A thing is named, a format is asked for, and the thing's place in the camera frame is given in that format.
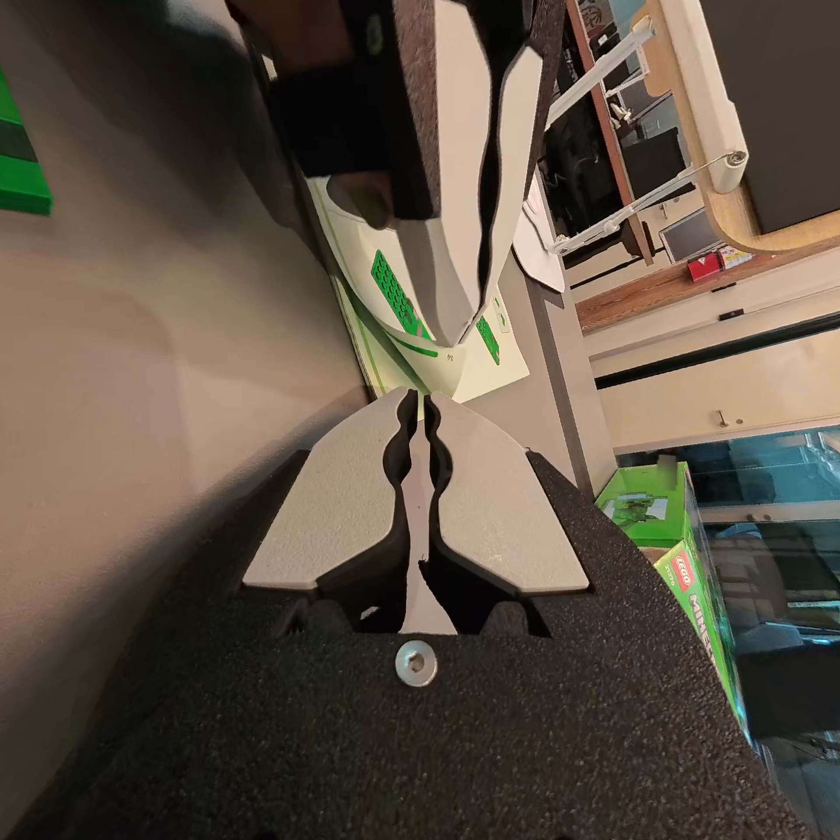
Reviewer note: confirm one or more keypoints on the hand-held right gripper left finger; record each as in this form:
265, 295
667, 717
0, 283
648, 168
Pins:
335, 512

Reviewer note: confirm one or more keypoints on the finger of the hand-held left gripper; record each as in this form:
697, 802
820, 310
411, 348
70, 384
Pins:
519, 145
453, 197

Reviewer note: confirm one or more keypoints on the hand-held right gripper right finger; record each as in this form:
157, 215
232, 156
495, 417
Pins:
505, 512

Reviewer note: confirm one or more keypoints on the building instruction booklet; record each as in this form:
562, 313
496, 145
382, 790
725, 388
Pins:
394, 302

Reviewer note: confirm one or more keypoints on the green studded brick plate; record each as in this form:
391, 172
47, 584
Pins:
20, 158

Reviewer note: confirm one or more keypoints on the person's left hand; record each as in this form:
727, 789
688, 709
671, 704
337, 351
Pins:
289, 33

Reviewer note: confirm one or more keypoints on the green brick set box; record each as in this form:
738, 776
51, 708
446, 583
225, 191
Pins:
656, 525

